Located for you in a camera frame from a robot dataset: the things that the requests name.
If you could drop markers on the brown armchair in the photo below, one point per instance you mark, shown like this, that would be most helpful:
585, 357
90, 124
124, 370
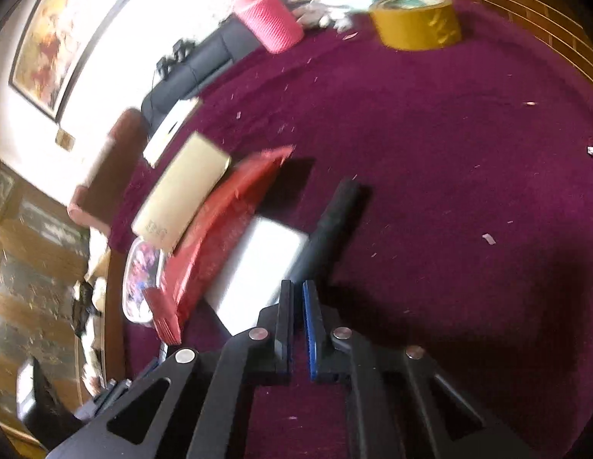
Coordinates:
124, 153

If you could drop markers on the wooden glass cabinet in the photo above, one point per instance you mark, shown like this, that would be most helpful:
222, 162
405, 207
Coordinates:
33, 272

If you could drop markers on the colourful round plastic packet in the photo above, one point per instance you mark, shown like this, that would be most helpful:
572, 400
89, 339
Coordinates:
138, 277

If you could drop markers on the beige cardboard box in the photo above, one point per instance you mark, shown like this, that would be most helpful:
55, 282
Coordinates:
181, 196

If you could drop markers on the brass wall plate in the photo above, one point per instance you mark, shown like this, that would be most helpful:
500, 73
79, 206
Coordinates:
65, 139

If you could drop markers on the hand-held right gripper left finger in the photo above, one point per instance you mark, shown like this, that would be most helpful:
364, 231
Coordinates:
284, 325

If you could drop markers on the yellow tape roll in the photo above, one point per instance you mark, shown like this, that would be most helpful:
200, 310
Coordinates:
416, 28

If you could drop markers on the pale cloth pile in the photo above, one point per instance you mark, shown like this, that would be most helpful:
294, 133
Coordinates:
98, 291

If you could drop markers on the white flat box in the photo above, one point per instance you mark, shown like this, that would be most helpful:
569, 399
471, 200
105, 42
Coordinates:
258, 267

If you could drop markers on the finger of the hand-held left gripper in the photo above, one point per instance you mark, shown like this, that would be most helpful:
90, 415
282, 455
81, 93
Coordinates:
114, 387
95, 409

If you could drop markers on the small black device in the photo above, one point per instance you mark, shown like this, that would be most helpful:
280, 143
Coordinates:
165, 66
182, 48

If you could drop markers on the maroon tablecloth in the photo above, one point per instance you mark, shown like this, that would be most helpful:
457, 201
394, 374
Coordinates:
468, 177

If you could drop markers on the shallow cardboard box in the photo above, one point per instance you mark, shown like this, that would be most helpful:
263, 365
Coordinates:
115, 344

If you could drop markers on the framed painting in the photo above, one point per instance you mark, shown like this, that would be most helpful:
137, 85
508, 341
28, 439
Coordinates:
52, 33

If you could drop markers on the black sofa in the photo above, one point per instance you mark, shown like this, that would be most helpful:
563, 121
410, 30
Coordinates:
210, 52

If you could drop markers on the crumpled plastic bags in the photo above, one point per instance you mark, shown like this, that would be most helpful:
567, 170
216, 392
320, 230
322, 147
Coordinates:
325, 7

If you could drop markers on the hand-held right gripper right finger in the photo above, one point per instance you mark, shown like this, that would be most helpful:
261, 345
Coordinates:
310, 330

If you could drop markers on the thick black marker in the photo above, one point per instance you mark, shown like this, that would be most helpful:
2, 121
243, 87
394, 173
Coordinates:
329, 224

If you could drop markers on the red pouch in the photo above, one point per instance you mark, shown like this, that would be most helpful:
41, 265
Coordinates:
220, 229

